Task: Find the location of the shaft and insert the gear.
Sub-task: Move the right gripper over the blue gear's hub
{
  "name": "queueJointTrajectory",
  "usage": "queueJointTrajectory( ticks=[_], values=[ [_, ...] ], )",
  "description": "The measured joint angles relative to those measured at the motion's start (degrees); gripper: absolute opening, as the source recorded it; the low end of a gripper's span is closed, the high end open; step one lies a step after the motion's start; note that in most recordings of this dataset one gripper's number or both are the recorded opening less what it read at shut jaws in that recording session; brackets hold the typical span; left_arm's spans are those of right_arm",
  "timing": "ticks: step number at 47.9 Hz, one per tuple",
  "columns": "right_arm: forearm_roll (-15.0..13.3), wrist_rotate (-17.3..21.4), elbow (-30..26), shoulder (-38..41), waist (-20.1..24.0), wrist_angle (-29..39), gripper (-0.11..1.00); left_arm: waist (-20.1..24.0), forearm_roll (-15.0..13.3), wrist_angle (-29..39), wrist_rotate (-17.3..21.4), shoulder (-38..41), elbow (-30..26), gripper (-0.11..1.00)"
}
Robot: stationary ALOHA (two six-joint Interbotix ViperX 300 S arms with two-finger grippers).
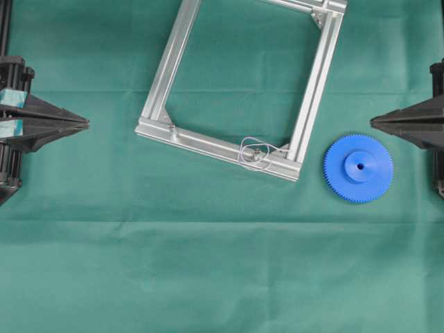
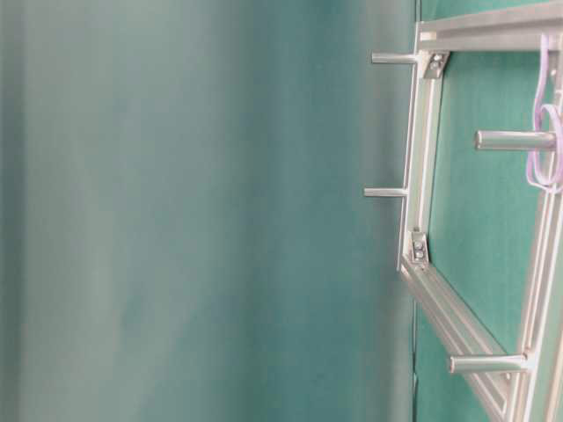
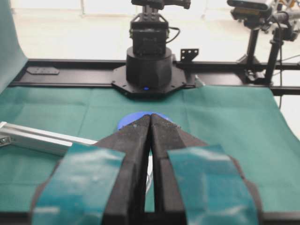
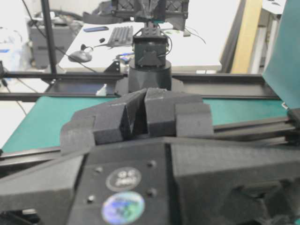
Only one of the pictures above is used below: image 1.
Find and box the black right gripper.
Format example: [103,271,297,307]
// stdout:
[369,60,444,200]

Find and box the blue plastic gear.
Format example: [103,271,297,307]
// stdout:
[323,134,394,204]

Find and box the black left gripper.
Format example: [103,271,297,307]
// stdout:
[1,55,89,204]

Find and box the aluminium extrusion frame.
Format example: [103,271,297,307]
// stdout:
[135,1,348,182]

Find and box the green table cloth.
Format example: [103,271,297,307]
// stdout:
[1,1,443,332]

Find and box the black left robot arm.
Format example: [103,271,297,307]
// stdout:
[1,1,89,204]

